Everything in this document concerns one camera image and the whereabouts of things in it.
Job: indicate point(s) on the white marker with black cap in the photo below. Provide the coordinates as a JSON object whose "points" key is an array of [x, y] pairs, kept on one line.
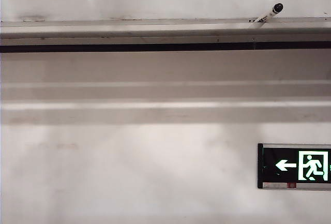
{"points": [[269, 15]]}

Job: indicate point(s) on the aluminium whiteboard tray ledge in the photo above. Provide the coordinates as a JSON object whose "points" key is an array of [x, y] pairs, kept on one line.
{"points": [[129, 33]]}

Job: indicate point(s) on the black green emergency exit sign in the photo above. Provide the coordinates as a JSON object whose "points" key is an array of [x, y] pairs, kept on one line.
{"points": [[287, 165]]}

